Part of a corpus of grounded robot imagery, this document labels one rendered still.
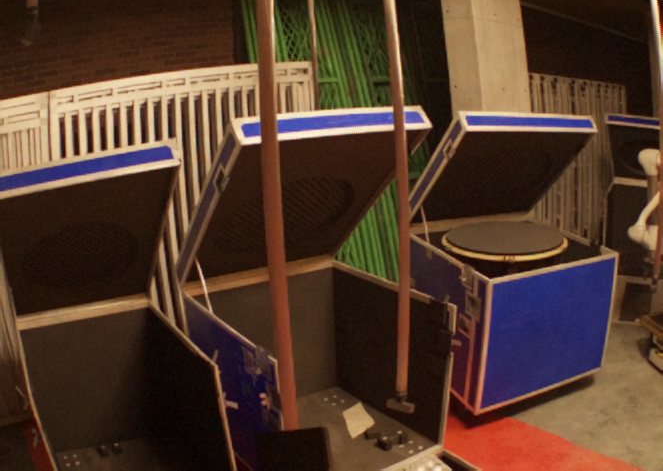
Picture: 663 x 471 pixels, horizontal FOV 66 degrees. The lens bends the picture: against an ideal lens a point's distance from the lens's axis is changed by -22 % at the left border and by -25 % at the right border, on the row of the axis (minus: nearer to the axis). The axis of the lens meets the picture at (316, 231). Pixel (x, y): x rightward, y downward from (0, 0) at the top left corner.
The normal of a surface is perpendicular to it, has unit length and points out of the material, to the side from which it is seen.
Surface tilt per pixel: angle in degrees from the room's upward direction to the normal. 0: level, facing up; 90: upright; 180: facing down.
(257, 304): 90
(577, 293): 90
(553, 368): 90
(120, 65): 90
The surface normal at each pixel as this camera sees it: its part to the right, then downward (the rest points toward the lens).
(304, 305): 0.52, 0.18
